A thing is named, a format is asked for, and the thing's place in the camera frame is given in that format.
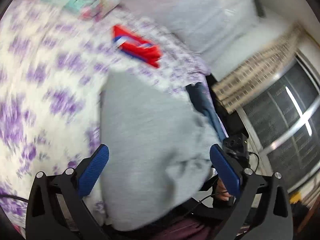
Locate grey fleece pants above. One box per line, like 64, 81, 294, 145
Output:
99, 67, 222, 232

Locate person's right hand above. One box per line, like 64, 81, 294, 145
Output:
215, 177, 234, 202

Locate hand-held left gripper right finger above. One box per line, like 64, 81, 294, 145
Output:
209, 144, 293, 240

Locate blue denim jeans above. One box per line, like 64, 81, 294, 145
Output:
186, 82, 229, 144

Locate red folded garment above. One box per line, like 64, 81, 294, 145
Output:
112, 24, 162, 68

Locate purple floral bed sheet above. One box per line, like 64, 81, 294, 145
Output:
0, 0, 213, 234

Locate person's purple clothing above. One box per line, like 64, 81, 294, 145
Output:
150, 216, 217, 240

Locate beige checkered curtain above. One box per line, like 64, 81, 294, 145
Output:
211, 24, 308, 114

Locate window with metal frame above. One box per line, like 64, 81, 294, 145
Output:
236, 54, 320, 194

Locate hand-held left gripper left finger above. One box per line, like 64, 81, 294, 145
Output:
25, 144, 110, 240

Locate white pillow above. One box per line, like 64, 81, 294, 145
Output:
117, 0, 262, 67

